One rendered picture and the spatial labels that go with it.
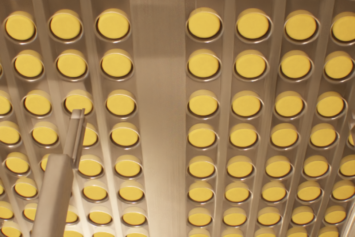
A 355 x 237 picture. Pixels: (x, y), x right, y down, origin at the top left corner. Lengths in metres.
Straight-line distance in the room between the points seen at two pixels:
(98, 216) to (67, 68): 0.09
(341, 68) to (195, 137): 0.07
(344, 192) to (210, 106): 0.09
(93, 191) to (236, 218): 0.07
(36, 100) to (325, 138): 0.12
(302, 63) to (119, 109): 0.07
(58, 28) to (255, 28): 0.07
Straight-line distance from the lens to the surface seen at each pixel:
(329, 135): 0.24
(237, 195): 0.26
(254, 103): 0.22
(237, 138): 0.23
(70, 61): 0.21
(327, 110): 0.23
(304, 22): 0.20
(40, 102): 0.23
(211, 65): 0.21
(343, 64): 0.21
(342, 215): 0.29
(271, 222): 0.28
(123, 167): 0.25
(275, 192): 0.26
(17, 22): 0.21
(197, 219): 0.28
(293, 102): 0.22
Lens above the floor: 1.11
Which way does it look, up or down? 47 degrees down
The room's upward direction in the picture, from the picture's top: 178 degrees counter-clockwise
